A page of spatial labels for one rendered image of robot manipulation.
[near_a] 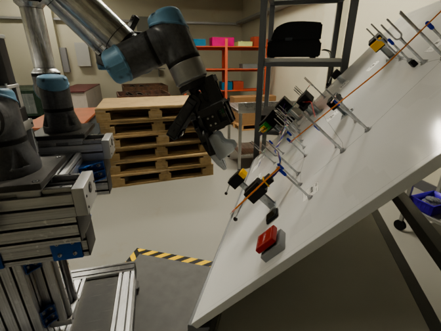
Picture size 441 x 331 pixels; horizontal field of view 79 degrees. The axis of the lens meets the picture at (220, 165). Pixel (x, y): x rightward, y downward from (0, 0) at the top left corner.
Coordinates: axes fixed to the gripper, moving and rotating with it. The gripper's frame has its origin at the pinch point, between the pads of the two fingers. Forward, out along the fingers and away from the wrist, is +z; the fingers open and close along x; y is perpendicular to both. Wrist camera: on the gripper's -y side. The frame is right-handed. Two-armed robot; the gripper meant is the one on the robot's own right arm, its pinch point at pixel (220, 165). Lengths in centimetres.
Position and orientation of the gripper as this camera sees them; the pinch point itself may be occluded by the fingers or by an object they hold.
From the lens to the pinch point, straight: 65.0
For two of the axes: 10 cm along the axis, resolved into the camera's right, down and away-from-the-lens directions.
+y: 8.9, -3.3, -3.0
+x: 2.0, -3.1, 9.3
